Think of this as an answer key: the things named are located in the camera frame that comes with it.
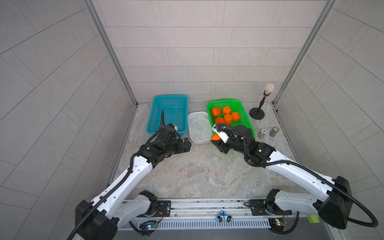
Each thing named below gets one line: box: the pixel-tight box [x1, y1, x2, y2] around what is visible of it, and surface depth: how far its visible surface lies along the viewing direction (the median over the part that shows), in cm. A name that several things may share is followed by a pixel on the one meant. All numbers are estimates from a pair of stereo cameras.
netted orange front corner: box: [231, 111, 240, 122], surface depth 104 cm
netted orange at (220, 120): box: [215, 117, 226, 124], surface depth 101 cm
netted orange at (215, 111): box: [211, 107, 221, 117], surface depth 107 cm
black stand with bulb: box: [249, 83, 275, 120], surface depth 111 cm
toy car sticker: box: [216, 210, 234, 222], surface depth 69 cm
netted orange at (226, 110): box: [222, 106, 231, 115], surface depth 107 cm
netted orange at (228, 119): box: [224, 114, 233, 125], surface depth 104 cm
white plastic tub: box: [188, 111, 212, 145], surface depth 98 cm
